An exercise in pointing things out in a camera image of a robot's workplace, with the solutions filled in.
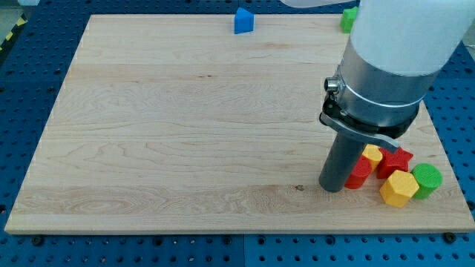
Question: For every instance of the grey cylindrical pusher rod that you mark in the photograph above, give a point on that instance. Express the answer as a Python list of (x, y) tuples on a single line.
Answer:
[(341, 160)]

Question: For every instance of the yellow hexagon block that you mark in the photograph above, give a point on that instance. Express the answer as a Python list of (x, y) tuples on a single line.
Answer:
[(399, 188)]

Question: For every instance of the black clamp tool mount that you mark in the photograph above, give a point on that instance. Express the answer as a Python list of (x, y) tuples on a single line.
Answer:
[(361, 121)]

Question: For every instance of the yellow heart block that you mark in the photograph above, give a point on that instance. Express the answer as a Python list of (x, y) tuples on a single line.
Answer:
[(373, 154)]

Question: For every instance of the green cylinder block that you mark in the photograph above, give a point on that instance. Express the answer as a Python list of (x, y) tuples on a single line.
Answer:
[(428, 177)]

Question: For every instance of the green block at top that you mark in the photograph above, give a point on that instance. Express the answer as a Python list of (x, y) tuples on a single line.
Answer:
[(347, 19)]

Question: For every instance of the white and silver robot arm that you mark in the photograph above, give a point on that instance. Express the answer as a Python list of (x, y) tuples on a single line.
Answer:
[(395, 51)]

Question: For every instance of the wooden board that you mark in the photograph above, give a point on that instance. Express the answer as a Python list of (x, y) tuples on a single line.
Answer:
[(173, 124)]

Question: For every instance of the blue triangle block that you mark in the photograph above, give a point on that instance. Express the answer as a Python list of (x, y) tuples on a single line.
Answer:
[(243, 21)]

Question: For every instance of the red star block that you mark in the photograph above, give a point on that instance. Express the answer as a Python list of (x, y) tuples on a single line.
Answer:
[(398, 161)]

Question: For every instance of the red cylinder block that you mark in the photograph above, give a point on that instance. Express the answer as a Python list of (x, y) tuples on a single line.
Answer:
[(359, 174)]

